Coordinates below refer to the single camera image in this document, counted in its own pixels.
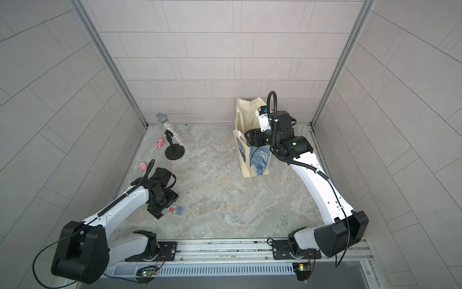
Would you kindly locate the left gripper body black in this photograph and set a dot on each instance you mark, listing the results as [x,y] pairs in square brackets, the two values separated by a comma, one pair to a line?
[166,197]

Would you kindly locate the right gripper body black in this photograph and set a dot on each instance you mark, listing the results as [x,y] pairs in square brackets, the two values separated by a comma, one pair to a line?
[263,138]

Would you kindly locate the clear case red white label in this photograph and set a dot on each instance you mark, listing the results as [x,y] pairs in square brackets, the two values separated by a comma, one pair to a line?
[176,209]

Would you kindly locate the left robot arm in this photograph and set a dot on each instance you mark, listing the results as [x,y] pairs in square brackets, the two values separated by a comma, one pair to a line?
[84,252]

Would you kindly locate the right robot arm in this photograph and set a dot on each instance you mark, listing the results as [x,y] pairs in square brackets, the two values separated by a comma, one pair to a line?
[343,226]

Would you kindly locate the black microphone stand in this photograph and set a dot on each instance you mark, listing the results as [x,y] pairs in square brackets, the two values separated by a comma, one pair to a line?
[174,151]

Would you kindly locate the pink toy figure far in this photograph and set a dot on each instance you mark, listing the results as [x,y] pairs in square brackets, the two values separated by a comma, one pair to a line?
[161,142]

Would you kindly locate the glitter microphone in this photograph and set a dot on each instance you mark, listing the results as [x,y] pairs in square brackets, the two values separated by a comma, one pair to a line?
[163,119]

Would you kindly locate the left controller board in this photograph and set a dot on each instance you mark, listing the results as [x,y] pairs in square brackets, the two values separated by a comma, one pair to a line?
[146,274]

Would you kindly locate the controller board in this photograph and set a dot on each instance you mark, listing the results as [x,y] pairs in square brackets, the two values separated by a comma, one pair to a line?
[303,271]
[146,274]

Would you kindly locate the right controller board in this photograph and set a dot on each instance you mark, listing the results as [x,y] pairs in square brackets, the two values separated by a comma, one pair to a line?
[303,271]

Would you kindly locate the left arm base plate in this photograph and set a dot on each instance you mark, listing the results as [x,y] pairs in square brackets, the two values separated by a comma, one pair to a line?
[165,251]

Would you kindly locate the aluminium mounting rail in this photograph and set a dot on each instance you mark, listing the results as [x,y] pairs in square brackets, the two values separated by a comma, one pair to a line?
[220,251]

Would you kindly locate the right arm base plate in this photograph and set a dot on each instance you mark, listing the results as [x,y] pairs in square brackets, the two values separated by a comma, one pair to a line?
[282,250]

